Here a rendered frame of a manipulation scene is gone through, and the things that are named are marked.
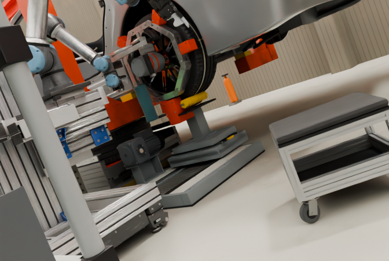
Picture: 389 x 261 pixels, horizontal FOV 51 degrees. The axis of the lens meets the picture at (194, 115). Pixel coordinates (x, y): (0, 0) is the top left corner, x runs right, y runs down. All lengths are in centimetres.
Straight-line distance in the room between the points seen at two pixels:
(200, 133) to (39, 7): 149
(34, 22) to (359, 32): 501
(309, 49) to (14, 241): 623
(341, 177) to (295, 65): 531
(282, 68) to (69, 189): 643
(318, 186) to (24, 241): 113
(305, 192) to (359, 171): 19
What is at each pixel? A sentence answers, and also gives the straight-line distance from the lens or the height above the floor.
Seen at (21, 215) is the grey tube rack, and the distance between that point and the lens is 53.
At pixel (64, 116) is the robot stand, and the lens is 186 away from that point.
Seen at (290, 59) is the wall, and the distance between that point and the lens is 676.
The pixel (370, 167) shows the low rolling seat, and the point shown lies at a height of 13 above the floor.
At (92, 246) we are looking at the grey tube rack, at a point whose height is 48.
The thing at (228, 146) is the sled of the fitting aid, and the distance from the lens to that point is 281.
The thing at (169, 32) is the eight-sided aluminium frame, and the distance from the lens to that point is 268.
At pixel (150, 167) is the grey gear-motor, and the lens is 312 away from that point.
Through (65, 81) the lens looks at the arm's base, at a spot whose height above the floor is 85.
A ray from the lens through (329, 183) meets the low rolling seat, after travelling 150.
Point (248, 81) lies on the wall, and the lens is 725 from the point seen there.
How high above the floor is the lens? 62
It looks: 4 degrees down
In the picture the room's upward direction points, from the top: 22 degrees counter-clockwise
